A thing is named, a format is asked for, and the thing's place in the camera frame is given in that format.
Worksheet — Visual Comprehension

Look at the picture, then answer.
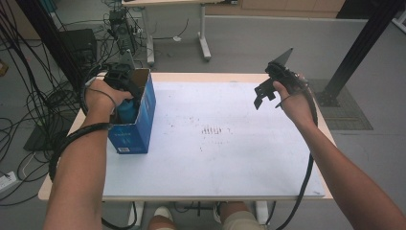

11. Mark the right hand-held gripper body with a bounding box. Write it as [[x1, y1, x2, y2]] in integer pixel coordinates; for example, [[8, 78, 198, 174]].
[[264, 47, 308, 94]]

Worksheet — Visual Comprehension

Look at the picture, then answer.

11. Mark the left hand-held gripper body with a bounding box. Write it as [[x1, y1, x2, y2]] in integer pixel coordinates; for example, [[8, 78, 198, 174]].
[[103, 49, 144, 101]]

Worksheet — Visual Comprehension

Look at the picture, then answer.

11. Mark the blue bottle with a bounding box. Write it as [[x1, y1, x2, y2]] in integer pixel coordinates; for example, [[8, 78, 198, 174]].
[[116, 98, 140, 126]]

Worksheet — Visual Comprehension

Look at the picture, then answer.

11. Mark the blue cardboard box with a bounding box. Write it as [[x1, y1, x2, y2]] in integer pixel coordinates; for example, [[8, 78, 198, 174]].
[[107, 67, 157, 155]]

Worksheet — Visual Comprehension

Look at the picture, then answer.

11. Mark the person's right hand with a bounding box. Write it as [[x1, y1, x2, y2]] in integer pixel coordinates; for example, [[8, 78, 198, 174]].
[[272, 80, 317, 129]]

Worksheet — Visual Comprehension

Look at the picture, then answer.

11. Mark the person's left hand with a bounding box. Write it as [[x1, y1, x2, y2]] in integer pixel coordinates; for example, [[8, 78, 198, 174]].
[[84, 79, 134, 118]]

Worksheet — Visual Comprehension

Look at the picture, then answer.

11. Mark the black computer tower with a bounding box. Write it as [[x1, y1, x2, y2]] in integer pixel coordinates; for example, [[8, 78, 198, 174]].
[[107, 8, 138, 56]]

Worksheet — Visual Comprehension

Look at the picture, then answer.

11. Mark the black box on floor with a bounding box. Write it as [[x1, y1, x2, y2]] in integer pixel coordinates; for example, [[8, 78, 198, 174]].
[[59, 28, 98, 65]]

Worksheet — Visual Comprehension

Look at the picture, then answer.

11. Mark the light wooden table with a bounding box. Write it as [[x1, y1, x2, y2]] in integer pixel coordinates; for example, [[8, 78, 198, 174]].
[[37, 71, 336, 202]]

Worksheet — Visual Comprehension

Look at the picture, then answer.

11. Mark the white-legged desk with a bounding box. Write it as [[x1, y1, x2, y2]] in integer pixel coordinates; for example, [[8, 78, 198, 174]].
[[121, 0, 239, 67]]

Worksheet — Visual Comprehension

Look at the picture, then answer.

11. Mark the white table mat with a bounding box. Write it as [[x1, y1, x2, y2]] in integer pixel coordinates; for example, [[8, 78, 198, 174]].
[[102, 80, 327, 197]]

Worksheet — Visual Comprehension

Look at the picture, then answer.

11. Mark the black floor mat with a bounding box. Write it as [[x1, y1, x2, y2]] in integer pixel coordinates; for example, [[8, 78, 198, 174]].
[[23, 123, 76, 153]]

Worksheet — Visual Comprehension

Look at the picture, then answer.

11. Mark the person's right leg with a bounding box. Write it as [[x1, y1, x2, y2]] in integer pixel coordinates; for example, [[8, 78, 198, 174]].
[[219, 201, 266, 230]]

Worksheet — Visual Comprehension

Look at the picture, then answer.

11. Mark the person's leg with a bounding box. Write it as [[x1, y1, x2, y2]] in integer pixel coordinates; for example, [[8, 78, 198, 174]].
[[147, 214, 177, 230], [219, 201, 266, 230]]

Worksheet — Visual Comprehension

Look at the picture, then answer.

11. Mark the white shoe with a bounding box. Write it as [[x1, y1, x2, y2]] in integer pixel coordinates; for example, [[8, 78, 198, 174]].
[[153, 205, 174, 222]]

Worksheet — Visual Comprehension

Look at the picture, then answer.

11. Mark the person's left leg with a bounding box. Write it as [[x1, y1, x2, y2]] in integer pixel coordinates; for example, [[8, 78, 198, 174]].
[[147, 214, 177, 230]]

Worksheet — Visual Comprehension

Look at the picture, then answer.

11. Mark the white power strip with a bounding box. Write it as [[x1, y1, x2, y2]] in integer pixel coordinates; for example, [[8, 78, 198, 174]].
[[0, 171, 18, 194]]

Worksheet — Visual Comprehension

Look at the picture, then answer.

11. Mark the thin black wrist cord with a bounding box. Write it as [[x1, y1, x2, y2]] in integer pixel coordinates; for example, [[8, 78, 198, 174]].
[[275, 93, 293, 110], [87, 86, 118, 115]]

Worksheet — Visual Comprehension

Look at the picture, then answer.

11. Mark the black spiral-wrapped gripper cable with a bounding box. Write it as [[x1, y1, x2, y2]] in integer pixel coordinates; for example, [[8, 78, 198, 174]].
[[48, 61, 113, 184]]

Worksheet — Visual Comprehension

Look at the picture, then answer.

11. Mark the black metal frame post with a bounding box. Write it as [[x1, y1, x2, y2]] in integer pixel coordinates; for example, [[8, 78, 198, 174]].
[[15, 0, 92, 95], [314, 0, 406, 108]]

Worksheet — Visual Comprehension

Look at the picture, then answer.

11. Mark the tangle of black floor cables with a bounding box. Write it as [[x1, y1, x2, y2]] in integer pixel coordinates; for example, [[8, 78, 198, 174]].
[[0, 0, 192, 207]]

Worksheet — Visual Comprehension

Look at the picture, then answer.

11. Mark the smooth black gripper cable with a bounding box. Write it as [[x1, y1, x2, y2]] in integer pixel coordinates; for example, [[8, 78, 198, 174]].
[[275, 88, 319, 230]]

